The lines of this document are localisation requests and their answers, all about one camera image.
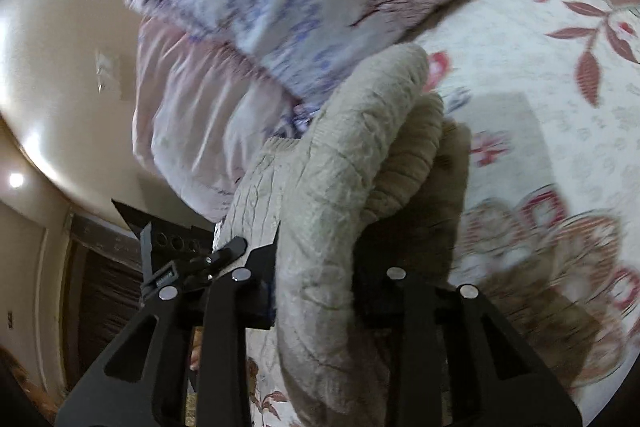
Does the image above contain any beige knit sweater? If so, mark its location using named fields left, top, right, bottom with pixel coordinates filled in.
left=218, top=43, right=471, bottom=426

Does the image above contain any dark wooden door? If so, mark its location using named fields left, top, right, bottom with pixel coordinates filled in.
left=61, top=213, right=142, bottom=390

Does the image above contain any round ceiling light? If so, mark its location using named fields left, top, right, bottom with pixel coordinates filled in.
left=8, top=172, right=26, bottom=188

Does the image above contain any white floral bedspread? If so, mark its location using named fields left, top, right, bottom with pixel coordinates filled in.
left=184, top=0, right=640, bottom=427

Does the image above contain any white wall switch plate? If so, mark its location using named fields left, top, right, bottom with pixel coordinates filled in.
left=94, top=49, right=122, bottom=100

